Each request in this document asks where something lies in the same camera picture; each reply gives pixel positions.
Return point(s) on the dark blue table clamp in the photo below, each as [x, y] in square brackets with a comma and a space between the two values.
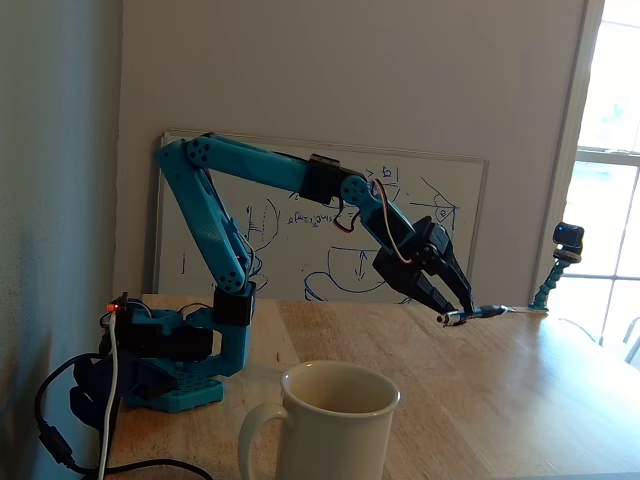
[95, 390]

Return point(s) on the controller board with red led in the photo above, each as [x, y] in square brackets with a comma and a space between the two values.
[119, 307]

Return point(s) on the whiteboard with blue writing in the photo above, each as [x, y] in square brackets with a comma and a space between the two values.
[310, 250]

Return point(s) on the dark blue and white pen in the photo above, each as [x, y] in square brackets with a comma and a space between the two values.
[472, 314]

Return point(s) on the small black action camera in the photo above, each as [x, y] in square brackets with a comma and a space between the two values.
[568, 236]

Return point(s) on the small white flat piece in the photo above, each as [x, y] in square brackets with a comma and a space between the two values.
[517, 310]

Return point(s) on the white window frame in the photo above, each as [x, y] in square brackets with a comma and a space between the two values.
[575, 150]

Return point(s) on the teal flexible camera mount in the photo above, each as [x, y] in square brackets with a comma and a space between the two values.
[550, 282]

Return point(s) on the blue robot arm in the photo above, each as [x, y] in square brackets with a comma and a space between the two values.
[200, 220]

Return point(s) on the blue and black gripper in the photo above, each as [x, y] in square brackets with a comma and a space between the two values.
[436, 250]

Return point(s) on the cream ceramic mug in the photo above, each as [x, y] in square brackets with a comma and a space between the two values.
[335, 440]

